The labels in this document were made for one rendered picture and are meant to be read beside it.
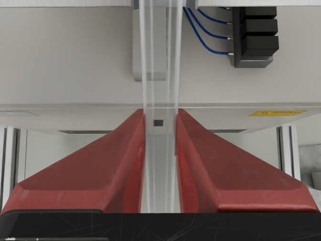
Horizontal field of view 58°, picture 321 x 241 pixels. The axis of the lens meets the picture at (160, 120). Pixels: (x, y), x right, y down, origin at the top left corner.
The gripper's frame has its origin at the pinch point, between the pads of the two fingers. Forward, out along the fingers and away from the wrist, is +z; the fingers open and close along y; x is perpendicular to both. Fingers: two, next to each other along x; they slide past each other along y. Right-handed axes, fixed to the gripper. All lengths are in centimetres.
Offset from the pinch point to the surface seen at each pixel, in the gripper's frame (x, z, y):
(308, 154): 64, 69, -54
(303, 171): 69, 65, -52
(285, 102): 16.9, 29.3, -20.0
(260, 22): 5.1, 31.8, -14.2
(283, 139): 40, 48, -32
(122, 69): 12.9, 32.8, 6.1
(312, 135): 60, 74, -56
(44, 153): 64, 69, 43
